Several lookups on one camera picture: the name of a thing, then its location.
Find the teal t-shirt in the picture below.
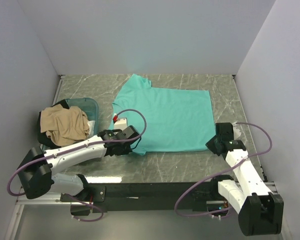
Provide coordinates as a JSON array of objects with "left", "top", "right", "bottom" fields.
[{"left": 112, "top": 74, "right": 216, "bottom": 155}]

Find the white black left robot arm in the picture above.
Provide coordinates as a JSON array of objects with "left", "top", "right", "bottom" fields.
[{"left": 17, "top": 125, "right": 141, "bottom": 201}]

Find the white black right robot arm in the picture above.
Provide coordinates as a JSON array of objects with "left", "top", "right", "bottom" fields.
[{"left": 206, "top": 122, "right": 284, "bottom": 236}]

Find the white t-shirt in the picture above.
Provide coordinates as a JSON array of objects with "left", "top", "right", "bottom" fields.
[{"left": 87, "top": 120, "right": 96, "bottom": 138}]

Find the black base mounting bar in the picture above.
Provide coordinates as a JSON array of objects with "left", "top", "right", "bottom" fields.
[{"left": 59, "top": 181, "right": 231, "bottom": 217}]

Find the teal plastic laundry bin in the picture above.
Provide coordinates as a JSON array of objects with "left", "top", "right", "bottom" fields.
[{"left": 41, "top": 97, "right": 100, "bottom": 152}]

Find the beige t-shirt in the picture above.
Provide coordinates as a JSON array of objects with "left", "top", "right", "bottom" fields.
[{"left": 39, "top": 104, "right": 90, "bottom": 147}]

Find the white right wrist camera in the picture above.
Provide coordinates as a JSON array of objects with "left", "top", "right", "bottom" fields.
[{"left": 232, "top": 122, "right": 242, "bottom": 140}]

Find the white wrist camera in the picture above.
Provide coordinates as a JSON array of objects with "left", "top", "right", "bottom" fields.
[
  {"left": 112, "top": 113, "right": 128, "bottom": 131},
  {"left": 232, "top": 122, "right": 242, "bottom": 140}
]

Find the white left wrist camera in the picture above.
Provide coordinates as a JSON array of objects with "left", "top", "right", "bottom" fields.
[{"left": 112, "top": 113, "right": 128, "bottom": 131}]

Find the aluminium frame rail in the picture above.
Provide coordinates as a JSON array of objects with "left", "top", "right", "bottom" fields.
[{"left": 16, "top": 180, "right": 291, "bottom": 240}]

